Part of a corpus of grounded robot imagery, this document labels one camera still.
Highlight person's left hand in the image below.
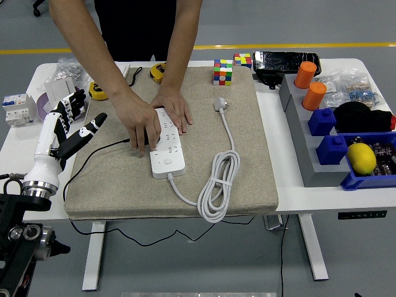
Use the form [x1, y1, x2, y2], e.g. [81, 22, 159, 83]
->
[150, 86, 193, 135]

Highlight person's right hand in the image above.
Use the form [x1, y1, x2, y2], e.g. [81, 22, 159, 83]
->
[110, 89, 162, 157]

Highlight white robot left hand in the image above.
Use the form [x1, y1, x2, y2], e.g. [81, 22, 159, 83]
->
[23, 88, 108, 189]

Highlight black plug adapter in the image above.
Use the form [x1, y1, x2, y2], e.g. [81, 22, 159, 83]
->
[129, 129, 161, 149]

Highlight white power strip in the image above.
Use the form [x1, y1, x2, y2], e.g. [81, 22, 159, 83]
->
[150, 107, 187, 179]

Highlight purple bowl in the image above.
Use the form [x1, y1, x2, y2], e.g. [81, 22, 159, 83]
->
[36, 86, 90, 123]

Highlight yellow and black tape measure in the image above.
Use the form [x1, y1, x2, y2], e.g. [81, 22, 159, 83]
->
[149, 61, 168, 84]

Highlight white circuit breaker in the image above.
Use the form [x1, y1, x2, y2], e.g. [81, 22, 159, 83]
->
[2, 93, 37, 127]

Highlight large Rubik's cube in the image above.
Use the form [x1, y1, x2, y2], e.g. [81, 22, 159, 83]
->
[212, 58, 234, 87]

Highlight white table leg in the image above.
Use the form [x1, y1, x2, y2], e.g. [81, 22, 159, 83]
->
[298, 213, 329, 282]
[82, 221, 108, 292]

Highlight beige fabric mat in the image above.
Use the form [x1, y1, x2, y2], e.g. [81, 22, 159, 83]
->
[64, 66, 279, 221]

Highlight clear bag of screws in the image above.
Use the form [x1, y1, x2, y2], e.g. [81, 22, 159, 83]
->
[55, 57, 90, 90]

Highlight black table control panel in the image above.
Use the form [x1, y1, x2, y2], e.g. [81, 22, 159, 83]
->
[337, 210, 388, 220]

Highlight small Rubik's cube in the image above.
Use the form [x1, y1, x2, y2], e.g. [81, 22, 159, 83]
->
[233, 53, 253, 69]

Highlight person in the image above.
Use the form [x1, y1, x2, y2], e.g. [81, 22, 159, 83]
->
[92, 0, 179, 62]

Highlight blue plastic bin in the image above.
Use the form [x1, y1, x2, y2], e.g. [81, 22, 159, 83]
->
[340, 131, 396, 191]

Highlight black glossy case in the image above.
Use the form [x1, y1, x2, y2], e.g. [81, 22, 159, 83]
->
[252, 50, 322, 77]

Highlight orange cylinder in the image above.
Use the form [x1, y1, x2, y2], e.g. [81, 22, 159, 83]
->
[302, 81, 328, 111]
[293, 61, 318, 90]

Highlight yellow lemon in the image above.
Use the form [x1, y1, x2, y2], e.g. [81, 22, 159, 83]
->
[346, 142, 377, 176]

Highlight black office chair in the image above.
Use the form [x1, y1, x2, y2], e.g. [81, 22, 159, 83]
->
[32, 0, 47, 18]

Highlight dark electronic components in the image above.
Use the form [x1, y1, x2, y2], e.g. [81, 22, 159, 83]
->
[372, 141, 396, 177]

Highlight grey stepped block holder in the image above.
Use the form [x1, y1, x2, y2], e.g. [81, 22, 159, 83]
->
[278, 74, 353, 189]

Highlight blue block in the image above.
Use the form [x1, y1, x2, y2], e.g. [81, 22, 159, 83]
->
[315, 135, 350, 166]
[308, 107, 337, 137]

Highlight clear bag of small parts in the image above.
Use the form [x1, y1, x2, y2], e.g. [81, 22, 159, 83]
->
[315, 75, 350, 109]

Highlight black cloth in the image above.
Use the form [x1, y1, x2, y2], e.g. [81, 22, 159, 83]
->
[333, 101, 395, 134]

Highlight clear bag of resistors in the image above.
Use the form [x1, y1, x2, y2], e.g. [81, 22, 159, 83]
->
[340, 68, 386, 111]

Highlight white power cord with plug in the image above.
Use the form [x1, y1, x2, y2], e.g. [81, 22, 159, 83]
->
[166, 97, 241, 223]

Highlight flat white switch panel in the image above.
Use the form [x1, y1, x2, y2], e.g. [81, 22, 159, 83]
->
[113, 62, 131, 79]

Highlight white switch panel box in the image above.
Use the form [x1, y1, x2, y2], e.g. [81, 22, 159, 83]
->
[44, 77, 77, 108]

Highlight black hanging cable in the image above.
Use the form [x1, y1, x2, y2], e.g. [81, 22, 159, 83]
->
[280, 215, 291, 297]

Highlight grey bracket under table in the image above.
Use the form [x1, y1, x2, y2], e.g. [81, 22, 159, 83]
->
[262, 215, 290, 231]

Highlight thin black plug cord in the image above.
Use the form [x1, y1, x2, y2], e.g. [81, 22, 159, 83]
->
[62, 138, 255, 248]

